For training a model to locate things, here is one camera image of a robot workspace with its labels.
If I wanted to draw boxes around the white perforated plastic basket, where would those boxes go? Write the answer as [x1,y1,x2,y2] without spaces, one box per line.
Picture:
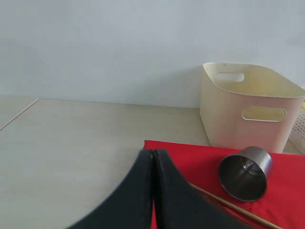
[288,109,305,155]

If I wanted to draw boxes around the red scalloped table cloth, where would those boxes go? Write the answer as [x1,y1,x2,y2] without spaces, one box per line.
[144,140,305,229]

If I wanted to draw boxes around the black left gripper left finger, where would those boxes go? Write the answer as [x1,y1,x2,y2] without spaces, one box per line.
[69,149,154,229]

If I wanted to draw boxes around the upper wooden chopstick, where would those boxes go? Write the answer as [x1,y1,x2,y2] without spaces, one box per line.
[189,183,282,229]

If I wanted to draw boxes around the cream plastic storage bin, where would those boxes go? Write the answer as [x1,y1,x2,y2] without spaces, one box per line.
[200,62,305,153]

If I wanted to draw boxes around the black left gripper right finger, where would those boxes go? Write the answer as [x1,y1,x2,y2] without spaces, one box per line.
[153,149,250,229]

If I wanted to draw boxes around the stainless steel cup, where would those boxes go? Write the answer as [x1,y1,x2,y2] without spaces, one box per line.
[218,146,273,202]

